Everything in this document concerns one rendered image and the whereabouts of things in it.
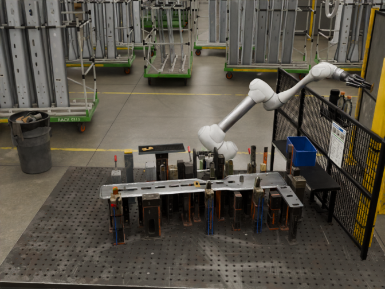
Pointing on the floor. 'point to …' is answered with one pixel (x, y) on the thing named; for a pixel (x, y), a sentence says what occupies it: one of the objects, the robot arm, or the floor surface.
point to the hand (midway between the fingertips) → (366, 85)
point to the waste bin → (32, 140)
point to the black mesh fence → (330, 160)
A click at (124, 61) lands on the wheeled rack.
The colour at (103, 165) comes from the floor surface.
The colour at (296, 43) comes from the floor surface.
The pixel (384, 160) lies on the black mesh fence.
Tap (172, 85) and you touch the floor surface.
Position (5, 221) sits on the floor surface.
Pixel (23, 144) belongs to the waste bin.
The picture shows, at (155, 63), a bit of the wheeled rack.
